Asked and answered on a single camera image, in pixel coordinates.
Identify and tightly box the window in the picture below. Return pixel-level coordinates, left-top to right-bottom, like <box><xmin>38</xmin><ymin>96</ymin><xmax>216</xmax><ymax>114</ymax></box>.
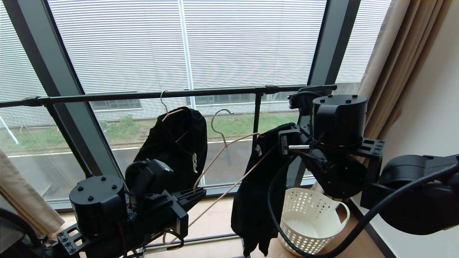
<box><xmin>0</xmin><ymin>0</ymin><xmax>391</xmax><ymax>212</ymax></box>

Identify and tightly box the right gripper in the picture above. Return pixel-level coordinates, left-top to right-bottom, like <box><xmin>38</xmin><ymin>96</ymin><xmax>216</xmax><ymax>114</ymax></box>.
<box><xmin>278</xmin><ymin>125</ymin><xmax>317</xmax><ymax>157</ymax></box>

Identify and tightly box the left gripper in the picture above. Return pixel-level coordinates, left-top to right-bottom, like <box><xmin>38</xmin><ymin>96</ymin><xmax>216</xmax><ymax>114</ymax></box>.
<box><xmin>124</xmin><ymin>195</ymin><xmax>189</xmax><ymax>248</ymax></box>

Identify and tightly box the pink clothes hanger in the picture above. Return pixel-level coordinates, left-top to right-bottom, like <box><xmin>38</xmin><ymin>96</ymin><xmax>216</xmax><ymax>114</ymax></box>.
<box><xmin>160</xmin><ymin>90</ymin><xmax>190</xmax><ymax>144</ymax></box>
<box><xmin>162</xmin><ymin>109</ymin><xmax>284</xmax><ymax>248</ymax></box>

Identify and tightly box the white laundry basket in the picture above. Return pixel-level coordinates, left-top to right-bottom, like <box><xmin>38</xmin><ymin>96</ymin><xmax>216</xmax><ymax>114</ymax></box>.
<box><xmin>278</xmin><ymin>187</ymin><xmax>350</xmax><ymax>257</ymax></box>

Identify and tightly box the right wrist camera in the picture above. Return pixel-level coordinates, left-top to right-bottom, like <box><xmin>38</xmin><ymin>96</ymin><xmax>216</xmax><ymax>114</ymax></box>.
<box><xmin>288</xmin><ymin>90</ymin><xmax>323</xmax><ymax>116</ymax></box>

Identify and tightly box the black clothes rack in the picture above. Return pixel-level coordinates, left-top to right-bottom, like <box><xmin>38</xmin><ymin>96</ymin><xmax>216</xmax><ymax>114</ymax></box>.
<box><xmin>0</xmin><ymin>85</ymin><xmax>337</xmax><ymax>258</ymax></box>

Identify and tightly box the black garment with white cord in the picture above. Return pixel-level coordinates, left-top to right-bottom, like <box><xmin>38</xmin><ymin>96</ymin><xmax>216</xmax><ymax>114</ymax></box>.
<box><xmin>132</xmin><ymin>106</ymin><xmax>209</xmax><ymax>197</ymax></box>

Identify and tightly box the brown curtain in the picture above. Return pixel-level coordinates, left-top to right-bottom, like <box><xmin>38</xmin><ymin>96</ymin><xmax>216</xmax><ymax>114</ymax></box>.
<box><xmin>310</xmin><ymin>0</ymin><xmax>453</xmax><ymax>201</ymax></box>

